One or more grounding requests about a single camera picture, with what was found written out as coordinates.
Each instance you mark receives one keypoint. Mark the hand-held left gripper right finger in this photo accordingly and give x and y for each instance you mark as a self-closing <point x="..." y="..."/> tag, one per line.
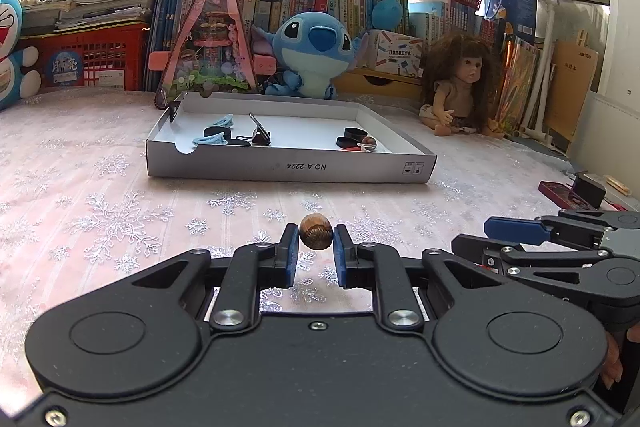
<point x="341" y="262"/>

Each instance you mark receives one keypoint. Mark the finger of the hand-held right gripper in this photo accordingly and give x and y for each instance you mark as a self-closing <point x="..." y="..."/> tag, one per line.
<point x="515" y="229"/>
<point x="480" y="248"/>

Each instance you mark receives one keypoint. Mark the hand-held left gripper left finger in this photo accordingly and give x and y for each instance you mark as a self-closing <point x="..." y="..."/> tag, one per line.
<point x="292" y="264"/>

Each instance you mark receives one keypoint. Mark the white cardboard box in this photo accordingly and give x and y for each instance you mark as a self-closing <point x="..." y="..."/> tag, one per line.
<point x="300" y="167"/>

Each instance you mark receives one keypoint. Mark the clear plastic dome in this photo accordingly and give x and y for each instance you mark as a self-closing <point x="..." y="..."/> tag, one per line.
<point x="374" y="149"/>

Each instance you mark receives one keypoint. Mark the brown acorn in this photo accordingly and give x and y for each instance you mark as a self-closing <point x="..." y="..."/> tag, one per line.
<point x="369" y="141"/>

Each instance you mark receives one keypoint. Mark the black round puck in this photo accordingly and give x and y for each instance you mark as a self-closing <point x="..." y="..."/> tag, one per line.
<point x="217" y="132"/>
<point x="240" y="143"/>

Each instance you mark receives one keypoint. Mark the large black binder clip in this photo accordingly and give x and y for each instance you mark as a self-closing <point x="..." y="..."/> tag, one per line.
<point x="260" y="134"/>

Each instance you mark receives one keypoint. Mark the blue plastic clip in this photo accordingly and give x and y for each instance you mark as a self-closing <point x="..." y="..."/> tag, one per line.
<point x="210" y="139"/>
<point x="220" y="120"/>

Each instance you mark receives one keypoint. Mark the person's right hand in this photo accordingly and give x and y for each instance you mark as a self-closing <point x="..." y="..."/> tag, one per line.
<point x="612" y="357"/>

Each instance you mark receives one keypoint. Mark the dark red flat case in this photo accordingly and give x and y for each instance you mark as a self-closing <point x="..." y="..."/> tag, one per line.
<point x="555" y="191"/>

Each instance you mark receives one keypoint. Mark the black power adapter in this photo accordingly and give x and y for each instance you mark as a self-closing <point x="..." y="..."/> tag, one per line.
<point x="590" y="189"/>

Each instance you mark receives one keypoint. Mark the shiny colourful folders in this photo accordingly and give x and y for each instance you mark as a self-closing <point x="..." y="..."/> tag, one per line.
<point x="520" y="77"/>

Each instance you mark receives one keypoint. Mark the brown cardboard box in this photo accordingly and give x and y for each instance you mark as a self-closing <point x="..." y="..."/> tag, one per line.
<point x="575" y="77"/>

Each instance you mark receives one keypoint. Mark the brown-haired doll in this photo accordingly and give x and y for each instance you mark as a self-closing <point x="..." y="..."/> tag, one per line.
<point x="465" y="72"/>

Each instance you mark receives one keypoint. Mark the wooden drawer box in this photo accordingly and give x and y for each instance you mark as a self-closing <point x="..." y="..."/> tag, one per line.
<point x="380" y="84"/>

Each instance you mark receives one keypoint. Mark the small black binder clip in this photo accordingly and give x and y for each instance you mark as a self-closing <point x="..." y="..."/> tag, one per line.
<point x="174" y="112"/>

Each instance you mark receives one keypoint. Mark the pink snowflake tablecloth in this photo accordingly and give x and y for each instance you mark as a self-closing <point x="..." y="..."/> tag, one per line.
<point x="100" y="187"/>

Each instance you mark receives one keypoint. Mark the white printed carton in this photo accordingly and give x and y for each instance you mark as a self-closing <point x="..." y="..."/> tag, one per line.
<point x="395" y="52"/>

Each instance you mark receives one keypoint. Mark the blue alien plush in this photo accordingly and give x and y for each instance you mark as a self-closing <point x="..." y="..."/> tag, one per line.
<point x="310" y="47"/>

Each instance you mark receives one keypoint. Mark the blue paper bag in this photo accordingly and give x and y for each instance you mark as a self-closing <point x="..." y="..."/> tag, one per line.
<point x="520" y="2"/>

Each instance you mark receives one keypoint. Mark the pink triangular dollhouse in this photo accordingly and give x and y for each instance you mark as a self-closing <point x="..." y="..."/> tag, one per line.
<point x="215" y="32"/>

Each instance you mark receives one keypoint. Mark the blue plush ball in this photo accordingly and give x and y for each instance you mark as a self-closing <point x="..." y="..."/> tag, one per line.
<point x="387" y="13"/>

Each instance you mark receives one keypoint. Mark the row of books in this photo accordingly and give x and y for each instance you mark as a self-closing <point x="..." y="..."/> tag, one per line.
<point x="270" y="7"/>

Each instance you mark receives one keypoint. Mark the red plastic crate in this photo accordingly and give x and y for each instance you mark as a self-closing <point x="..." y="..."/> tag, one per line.
<point x="100" y="57"/>

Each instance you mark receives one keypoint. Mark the blue upright folders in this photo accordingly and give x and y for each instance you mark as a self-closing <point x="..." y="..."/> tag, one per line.
<point x="170" y="7"/>

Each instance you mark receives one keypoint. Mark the blue robot cat plush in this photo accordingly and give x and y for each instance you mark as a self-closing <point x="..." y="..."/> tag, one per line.
<point x="10" y="57"/>

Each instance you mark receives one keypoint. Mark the white pipe frame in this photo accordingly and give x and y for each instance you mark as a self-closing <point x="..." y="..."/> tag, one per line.
<point x="542" y="57"/>

